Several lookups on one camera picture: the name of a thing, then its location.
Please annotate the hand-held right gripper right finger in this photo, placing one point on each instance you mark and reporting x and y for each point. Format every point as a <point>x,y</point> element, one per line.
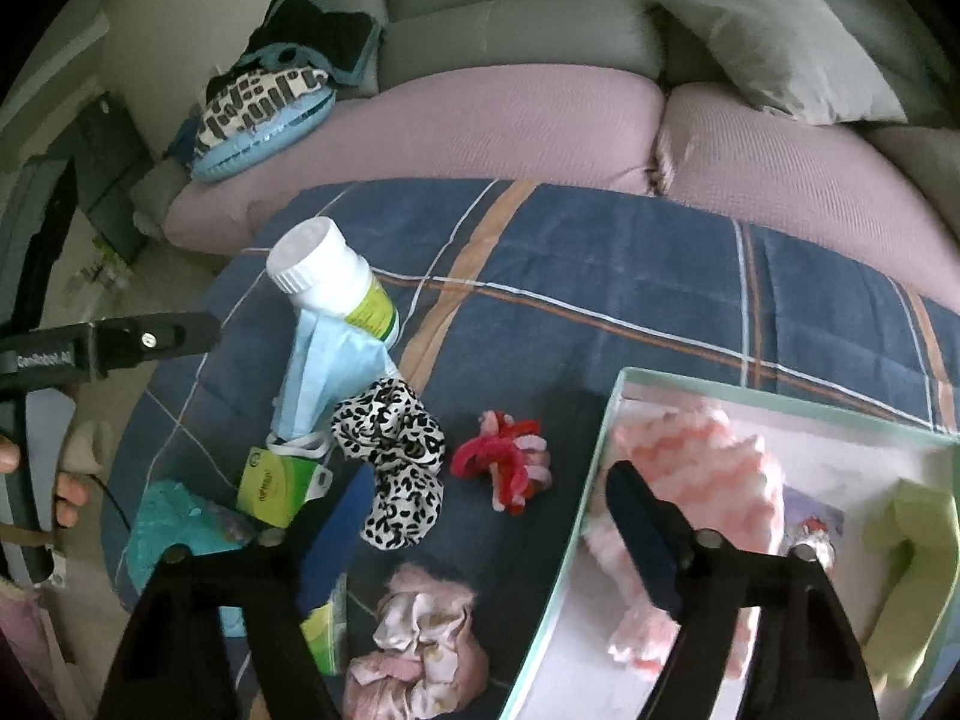
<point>645,532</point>

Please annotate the teal wet wipes pack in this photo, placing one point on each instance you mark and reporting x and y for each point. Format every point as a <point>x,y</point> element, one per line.
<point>172,525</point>

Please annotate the grey sofa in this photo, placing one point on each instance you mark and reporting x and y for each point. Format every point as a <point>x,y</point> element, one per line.
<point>510,30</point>

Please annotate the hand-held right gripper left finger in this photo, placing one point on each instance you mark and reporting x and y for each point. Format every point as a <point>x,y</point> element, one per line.
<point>341,540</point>

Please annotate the blue plaid blanket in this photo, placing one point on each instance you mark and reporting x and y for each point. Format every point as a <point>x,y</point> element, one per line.
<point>600,277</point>

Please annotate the person's left hand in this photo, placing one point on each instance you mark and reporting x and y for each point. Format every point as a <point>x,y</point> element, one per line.
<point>71,495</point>

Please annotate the white pill bottle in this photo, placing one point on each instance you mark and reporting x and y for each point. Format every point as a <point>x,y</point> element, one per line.
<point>322,270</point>

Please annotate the leopard print scrunchie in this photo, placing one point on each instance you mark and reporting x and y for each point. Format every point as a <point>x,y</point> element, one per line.
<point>397,427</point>

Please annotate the green white packet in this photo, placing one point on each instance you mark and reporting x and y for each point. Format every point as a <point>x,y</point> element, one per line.
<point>326,634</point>

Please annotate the mauve sofa seat cushion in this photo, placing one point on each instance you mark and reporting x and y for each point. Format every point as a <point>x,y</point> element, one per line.
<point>787,165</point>
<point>450,127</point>

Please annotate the grey throw pillow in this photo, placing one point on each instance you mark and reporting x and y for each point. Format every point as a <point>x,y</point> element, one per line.
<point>780,37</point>

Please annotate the dark grey storage box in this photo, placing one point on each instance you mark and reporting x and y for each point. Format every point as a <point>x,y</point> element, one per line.
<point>112,165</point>

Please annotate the teal shallow cardboard box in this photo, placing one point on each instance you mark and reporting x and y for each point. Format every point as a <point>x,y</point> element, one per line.
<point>825,457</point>

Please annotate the dark grey bar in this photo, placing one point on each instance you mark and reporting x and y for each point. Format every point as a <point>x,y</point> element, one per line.
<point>45,240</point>

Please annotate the blue face mask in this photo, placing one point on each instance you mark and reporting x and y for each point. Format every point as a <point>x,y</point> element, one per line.
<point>322,367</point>

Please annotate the black teal cloth bag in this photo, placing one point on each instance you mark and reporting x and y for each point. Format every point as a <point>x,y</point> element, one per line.
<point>315,30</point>

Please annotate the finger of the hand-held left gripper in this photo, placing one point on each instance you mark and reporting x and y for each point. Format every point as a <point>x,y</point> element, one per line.
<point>150,341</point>

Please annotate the pink white scrunchie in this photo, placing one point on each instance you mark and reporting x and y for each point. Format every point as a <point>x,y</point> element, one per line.
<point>420,637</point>

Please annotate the small green box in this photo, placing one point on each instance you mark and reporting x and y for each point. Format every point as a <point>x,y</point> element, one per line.
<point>274,487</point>

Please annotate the light green cloth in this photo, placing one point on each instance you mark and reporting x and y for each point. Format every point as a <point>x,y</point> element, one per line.
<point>930,532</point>

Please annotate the pink fuzzy sock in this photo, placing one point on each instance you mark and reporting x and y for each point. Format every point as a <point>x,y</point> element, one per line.
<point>697,457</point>

